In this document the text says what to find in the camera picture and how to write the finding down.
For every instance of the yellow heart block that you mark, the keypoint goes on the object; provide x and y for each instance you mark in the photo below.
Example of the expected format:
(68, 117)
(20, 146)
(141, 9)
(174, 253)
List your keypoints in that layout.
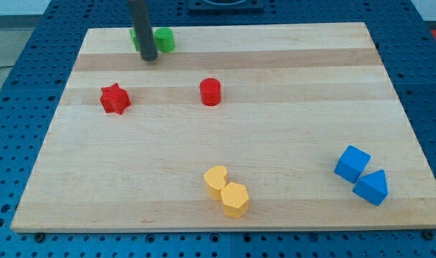
(216, 178)

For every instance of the yellow hexagon block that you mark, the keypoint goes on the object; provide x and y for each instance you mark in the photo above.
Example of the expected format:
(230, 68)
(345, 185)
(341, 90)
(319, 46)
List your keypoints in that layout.
(235, 200)

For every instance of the red star block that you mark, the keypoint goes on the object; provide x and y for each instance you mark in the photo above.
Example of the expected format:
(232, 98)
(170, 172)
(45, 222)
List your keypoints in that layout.
(114, 99)

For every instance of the green cylinder block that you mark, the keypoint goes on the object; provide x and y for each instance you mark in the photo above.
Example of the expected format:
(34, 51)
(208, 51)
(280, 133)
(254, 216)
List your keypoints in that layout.
(164, 37)

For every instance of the blue cube block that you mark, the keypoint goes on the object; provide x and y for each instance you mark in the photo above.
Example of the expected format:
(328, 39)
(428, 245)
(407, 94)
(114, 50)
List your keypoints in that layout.
(352, 163)

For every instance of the green block behind rod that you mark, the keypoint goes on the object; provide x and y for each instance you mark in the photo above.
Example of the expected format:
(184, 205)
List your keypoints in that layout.
(134, 39)

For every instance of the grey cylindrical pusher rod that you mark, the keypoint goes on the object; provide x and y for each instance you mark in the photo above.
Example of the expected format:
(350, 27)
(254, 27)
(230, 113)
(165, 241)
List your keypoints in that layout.
(141, 20)

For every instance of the red cylinder block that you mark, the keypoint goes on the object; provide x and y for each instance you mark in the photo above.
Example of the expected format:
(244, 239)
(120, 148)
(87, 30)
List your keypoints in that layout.
(210, 91)

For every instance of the blue triangular prism block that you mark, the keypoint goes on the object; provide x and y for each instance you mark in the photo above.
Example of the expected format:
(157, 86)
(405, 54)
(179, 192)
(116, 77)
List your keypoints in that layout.
(372, 187)

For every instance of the wooden board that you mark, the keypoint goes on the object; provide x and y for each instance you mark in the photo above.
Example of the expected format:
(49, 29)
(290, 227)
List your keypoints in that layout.
(294, 97)

